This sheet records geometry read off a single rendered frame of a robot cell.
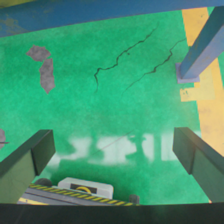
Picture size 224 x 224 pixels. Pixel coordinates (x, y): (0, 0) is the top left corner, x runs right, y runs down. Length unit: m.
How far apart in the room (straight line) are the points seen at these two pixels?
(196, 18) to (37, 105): 1.09
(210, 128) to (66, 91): 0.83
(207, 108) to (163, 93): 0.24
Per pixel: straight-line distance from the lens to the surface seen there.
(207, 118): 0.96
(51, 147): 0.17
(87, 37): 1.12
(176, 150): 0.17
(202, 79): 1.00
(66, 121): 0.98
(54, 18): 0.47
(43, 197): 0.70
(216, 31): 0.61
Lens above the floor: 0.89
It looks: 78 degrees down
